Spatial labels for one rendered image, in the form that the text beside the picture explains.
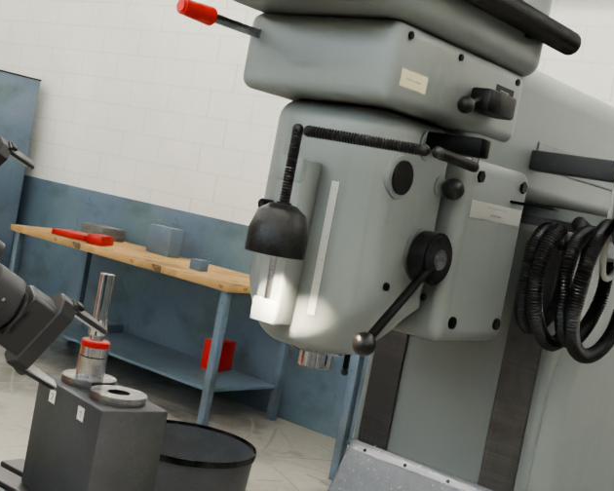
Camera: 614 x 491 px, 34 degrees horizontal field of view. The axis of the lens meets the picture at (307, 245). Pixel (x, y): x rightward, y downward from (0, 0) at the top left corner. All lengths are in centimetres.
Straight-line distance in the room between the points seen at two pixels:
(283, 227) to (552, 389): 64
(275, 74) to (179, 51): 651
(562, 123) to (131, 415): 81
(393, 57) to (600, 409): 82
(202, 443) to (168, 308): 394
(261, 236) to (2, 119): 751
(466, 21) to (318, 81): 20
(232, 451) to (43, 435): 193
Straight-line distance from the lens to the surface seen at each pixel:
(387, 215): 128
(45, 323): 144
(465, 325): 146
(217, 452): 366
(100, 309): 171
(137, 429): 162
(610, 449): 189
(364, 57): 124
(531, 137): 156
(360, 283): 127
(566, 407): 167
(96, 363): 171
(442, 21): 128
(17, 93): 868
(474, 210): 141
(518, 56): 145
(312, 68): 128
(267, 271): 128
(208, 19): 127
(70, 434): 166
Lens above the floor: 151
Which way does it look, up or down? 3 degrees down
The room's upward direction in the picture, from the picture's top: 11 degrees clockwise
